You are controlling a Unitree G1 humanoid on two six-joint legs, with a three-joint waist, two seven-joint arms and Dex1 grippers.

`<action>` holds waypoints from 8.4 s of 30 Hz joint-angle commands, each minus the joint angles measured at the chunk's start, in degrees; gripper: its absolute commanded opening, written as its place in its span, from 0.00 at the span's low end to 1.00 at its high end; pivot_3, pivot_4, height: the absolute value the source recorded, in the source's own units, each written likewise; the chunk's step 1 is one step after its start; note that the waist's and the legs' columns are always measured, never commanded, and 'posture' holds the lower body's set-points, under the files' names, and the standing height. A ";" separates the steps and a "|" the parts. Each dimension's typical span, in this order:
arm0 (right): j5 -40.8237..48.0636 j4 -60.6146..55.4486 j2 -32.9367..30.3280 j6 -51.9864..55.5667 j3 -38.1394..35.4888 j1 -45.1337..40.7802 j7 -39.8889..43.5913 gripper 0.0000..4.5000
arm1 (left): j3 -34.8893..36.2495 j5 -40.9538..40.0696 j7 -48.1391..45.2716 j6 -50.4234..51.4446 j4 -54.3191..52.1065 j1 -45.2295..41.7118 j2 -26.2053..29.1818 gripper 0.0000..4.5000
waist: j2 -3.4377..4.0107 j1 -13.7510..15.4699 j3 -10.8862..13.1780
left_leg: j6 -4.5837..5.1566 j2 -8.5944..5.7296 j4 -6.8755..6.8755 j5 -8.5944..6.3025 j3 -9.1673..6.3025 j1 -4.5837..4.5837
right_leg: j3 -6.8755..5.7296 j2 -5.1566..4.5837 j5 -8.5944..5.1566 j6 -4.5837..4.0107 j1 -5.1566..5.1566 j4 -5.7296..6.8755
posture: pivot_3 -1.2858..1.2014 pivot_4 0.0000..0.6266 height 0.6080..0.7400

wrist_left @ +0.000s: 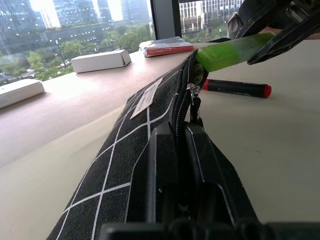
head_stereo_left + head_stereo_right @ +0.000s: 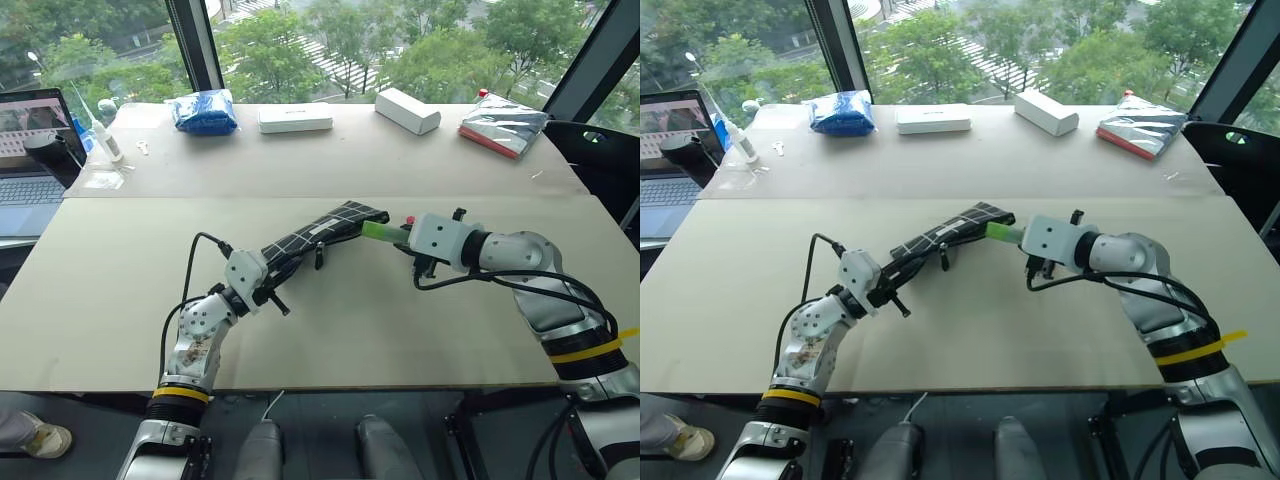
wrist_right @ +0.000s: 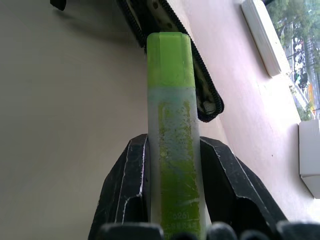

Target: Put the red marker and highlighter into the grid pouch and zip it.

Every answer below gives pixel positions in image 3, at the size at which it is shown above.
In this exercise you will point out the green highlighter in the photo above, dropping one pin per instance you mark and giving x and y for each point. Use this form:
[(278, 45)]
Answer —
[(174, 130)]

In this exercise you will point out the grid pouch with black zipper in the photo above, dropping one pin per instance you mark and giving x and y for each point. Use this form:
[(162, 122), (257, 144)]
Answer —
[(172, 50)]

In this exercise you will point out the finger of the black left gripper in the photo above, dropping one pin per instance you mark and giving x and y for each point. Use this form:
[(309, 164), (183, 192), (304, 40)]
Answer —
[(58, 3)]

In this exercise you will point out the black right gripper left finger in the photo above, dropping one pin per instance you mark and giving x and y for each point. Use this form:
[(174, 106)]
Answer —
[(120, 185)]

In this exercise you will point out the white box on wall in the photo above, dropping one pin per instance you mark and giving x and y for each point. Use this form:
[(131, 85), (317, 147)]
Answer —
[(309, 155)]

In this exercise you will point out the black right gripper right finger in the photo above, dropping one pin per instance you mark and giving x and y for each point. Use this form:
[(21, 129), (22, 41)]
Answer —
[(230, 180)]

